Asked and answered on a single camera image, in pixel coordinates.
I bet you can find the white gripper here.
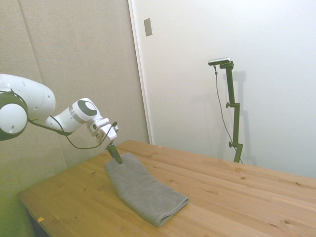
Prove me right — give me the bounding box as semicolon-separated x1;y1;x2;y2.
86;118;123;165

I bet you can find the grey towel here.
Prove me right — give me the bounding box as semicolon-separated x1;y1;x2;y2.
104;153;190;228

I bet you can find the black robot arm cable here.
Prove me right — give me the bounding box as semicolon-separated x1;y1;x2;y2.
26;118;118;150

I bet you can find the white door frame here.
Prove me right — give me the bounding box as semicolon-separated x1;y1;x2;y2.
127;0;155;146

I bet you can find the black camera stand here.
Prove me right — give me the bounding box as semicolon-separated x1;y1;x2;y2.
218;61;244;164

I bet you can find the grey wall plate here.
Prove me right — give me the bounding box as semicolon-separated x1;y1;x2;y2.
143;17;154;38

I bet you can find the grey stereo camera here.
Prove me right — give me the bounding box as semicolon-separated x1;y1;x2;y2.
207;57;233;67

